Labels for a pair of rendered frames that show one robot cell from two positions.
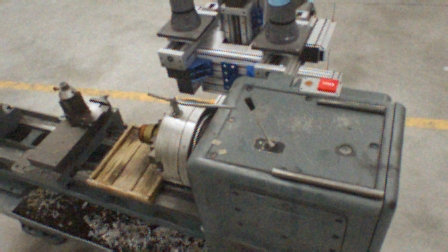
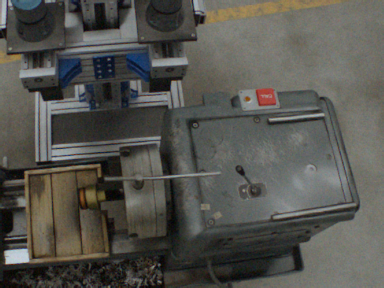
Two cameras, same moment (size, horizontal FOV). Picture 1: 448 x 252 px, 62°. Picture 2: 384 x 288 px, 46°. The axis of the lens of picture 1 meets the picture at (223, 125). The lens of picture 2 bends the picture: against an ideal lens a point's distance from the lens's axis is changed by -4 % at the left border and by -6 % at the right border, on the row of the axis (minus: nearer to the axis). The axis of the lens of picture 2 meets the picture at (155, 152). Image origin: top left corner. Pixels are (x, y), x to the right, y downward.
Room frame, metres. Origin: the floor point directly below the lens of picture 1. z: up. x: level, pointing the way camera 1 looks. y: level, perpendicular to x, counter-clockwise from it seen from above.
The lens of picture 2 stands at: (0.61, 0.40, 2.61)
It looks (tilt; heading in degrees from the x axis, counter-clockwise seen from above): 69 degrees down; 318
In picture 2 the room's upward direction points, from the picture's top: 7 degrees clockwise
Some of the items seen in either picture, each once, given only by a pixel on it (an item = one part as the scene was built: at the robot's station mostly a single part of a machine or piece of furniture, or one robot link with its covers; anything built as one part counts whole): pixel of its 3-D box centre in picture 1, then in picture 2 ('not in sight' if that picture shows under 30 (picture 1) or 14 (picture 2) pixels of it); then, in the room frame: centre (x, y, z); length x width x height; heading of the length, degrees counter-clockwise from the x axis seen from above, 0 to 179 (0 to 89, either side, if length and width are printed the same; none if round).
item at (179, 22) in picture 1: (184, 15); (33, 18); (1.71, 0.11, 1.21); 0.15 x 0.15 x 0.10
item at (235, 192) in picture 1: (297, 166); (250, 175); (0.80, -0.23, 1.06); 0.59 x 0.48 x 0.39; 62
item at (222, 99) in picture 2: (279, 83); (217, 104); (1.03, -0.22, 1.24); 0.09 x 0.08 x 0.03; 62
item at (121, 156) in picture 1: (140, 159); (65, 213); (1.10, 0.38, 0.89); 0.36 x 0.30 x 0.04; 152
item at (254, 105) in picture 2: (320, 91); (257, 102); (0.97, -0.35, 1.23); 0.13 x 0.08 x 0.05; 62
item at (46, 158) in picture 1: (73, 131); not in sight; (1.28, 0.68, 0.95); 0.43 x 0.17 x 0.05; 152
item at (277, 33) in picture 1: (282, 26); (165, 8); (1.47, -0.33, 1.21); 0.15 x 0.15 x 0.10
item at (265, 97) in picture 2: (327, 86); (265, 97); (0.96, -0.37, 1.26); 0.06 x 0.06 x 0.02; 62
